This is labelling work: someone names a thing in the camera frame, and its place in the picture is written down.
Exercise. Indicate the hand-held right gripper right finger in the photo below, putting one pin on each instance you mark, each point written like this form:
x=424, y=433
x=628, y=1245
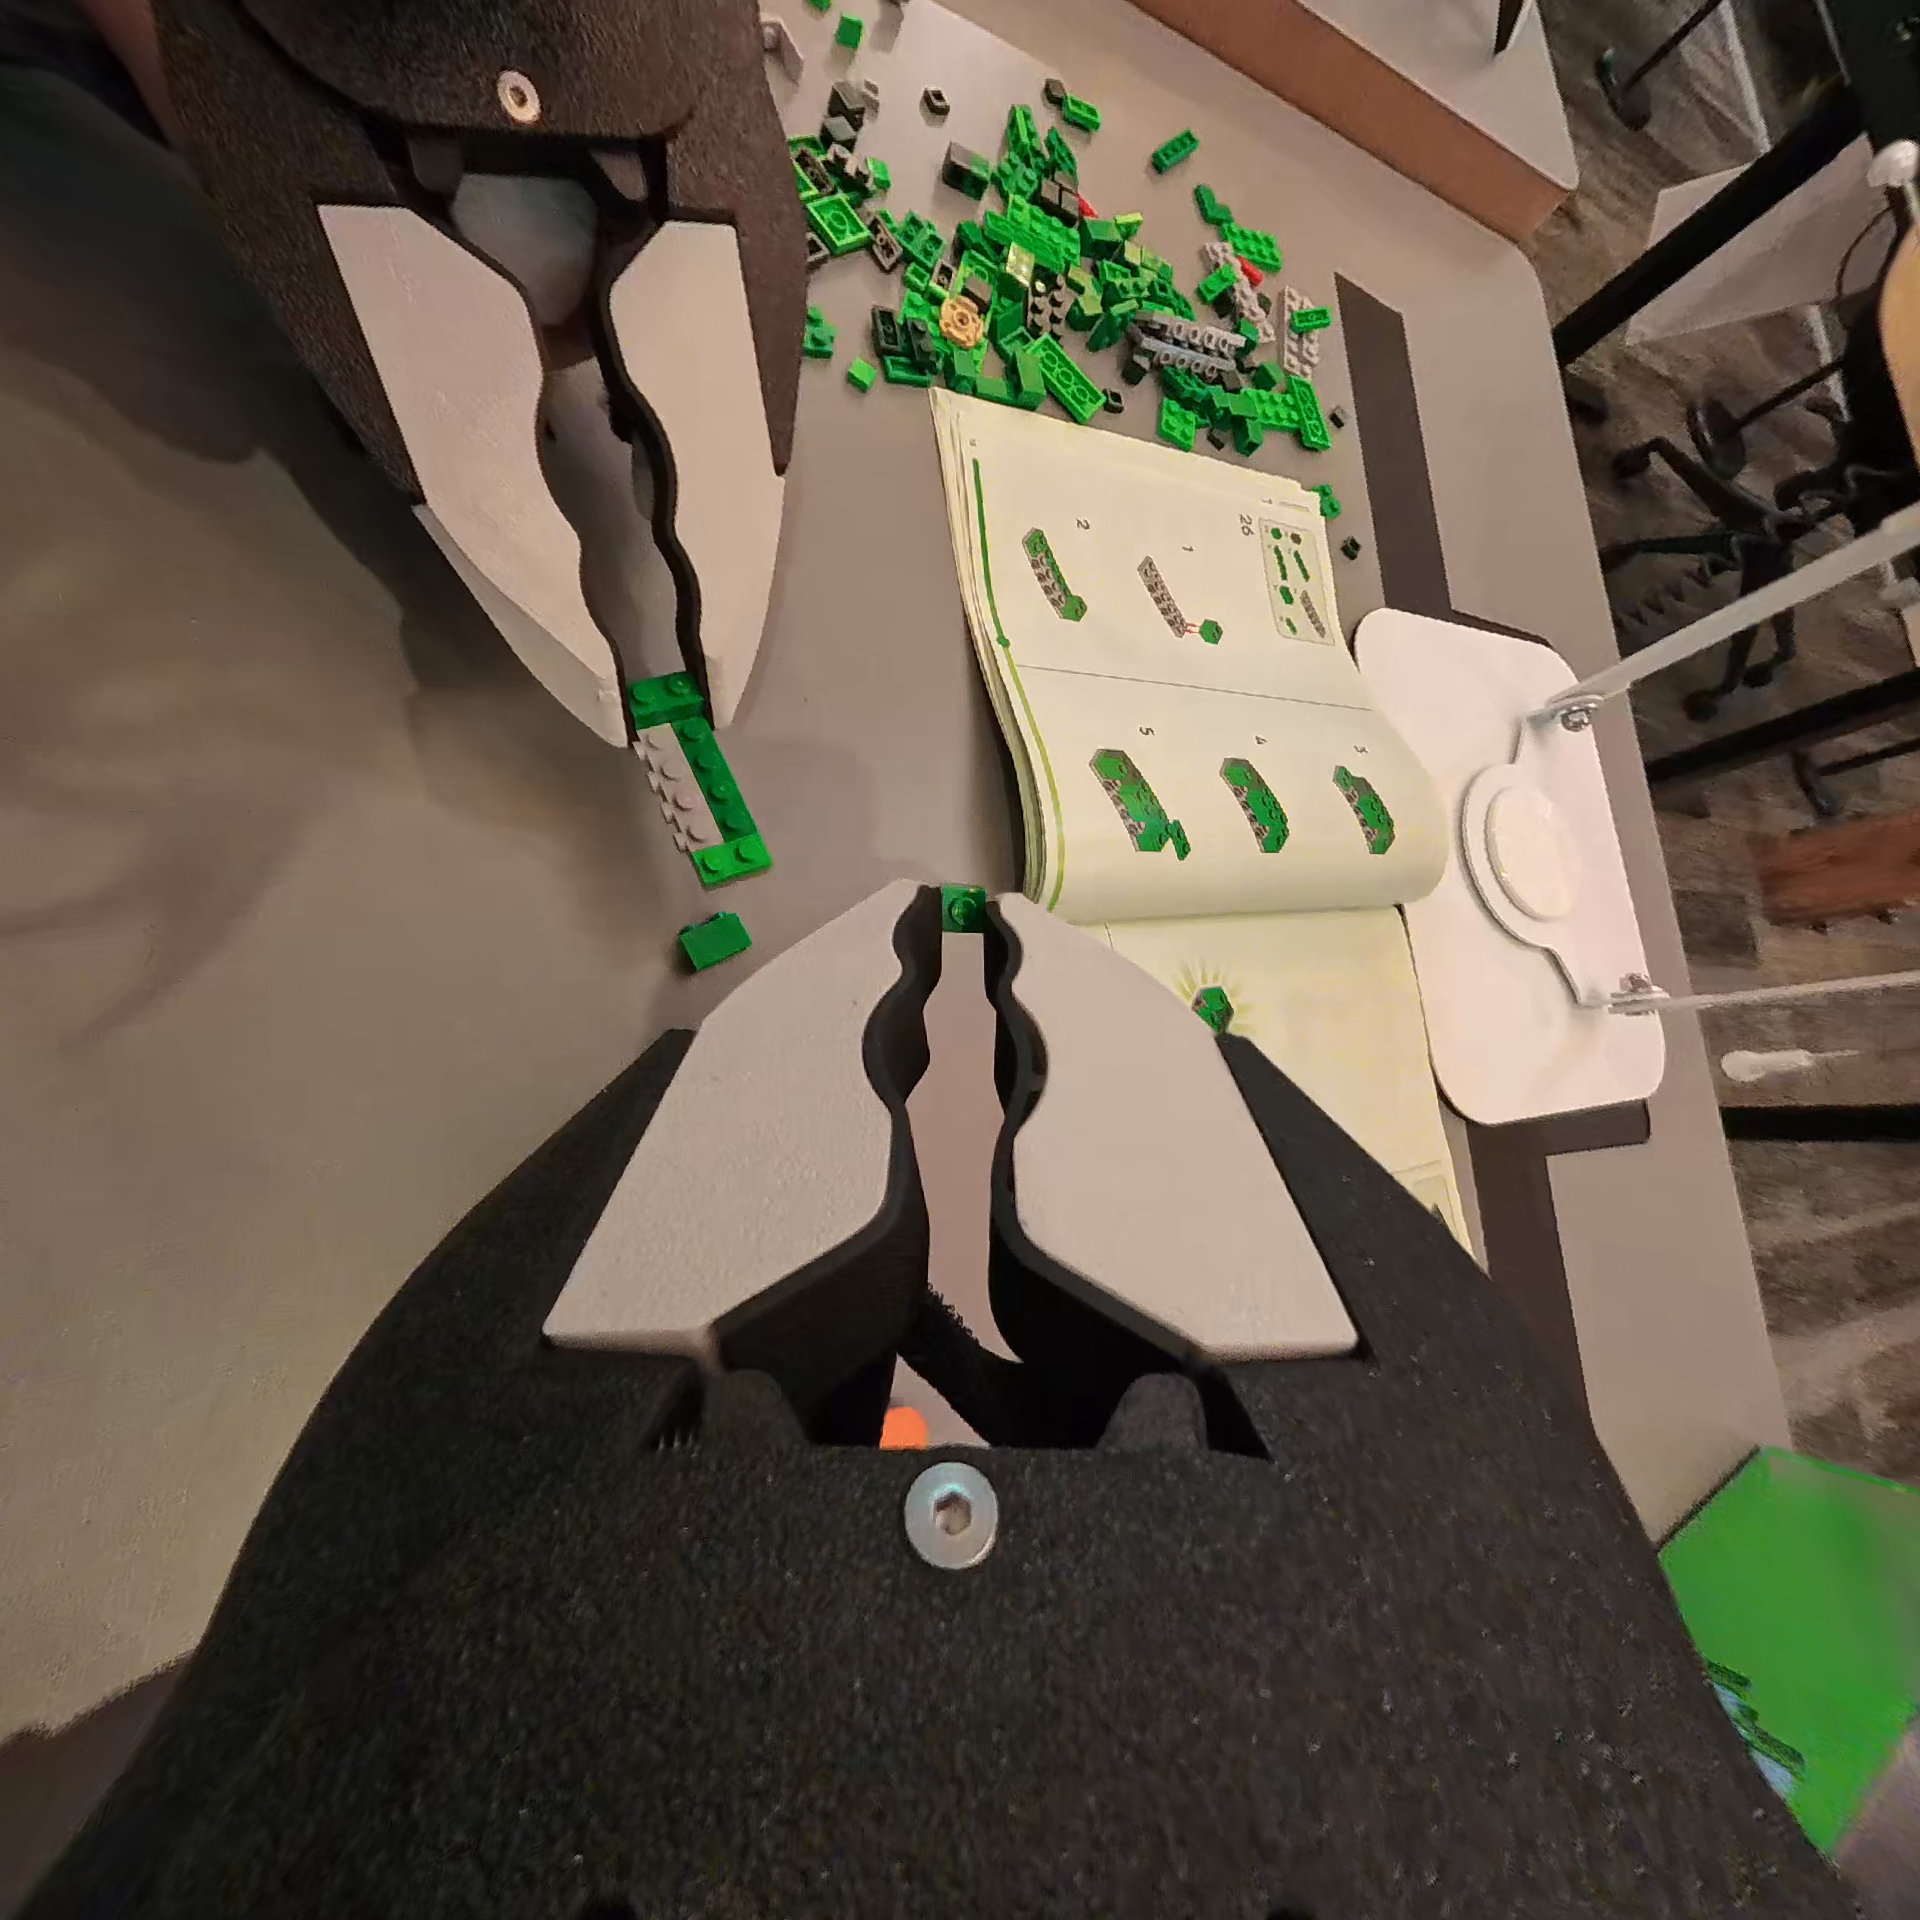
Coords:
x=1169, y=1188

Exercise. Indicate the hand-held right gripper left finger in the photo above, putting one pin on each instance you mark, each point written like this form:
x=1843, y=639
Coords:
x=720, y=1153

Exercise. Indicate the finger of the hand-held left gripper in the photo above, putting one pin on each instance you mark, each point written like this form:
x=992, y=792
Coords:
x=708, y=391
x=453, y=391

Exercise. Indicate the small green brick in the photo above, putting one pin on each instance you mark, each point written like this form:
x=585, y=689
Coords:
x=960, y=905

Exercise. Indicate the green grey brick assembly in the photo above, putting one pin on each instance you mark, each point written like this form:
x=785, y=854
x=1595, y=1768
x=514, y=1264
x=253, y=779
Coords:
x=720, y=794

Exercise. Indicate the grey desk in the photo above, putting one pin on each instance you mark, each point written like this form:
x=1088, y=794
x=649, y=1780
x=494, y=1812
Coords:
x=856, y=569

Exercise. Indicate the green two-stud brick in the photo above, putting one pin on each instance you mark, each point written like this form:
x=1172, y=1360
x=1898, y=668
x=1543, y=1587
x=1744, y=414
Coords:
x=714, y=943

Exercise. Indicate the pile of green building bricks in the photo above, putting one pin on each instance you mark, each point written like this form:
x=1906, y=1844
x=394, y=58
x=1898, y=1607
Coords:
x=1048, y=287

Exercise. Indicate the open instruction booklet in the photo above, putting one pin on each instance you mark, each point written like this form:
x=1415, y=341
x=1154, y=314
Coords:
x=1201, y=707

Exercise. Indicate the white metal stand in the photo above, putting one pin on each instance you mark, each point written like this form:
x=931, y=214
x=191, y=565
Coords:
x=1528, y=842

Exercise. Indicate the green cardboard box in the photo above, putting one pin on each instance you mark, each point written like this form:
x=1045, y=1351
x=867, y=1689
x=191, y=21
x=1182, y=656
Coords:
x=1795, y=1622

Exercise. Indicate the white wood-edged table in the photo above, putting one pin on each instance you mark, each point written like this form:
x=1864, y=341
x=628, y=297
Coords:
x=1442, y=78

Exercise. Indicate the black office chair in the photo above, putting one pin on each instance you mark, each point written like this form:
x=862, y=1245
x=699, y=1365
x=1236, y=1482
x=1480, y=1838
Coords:
x=1741, y=510

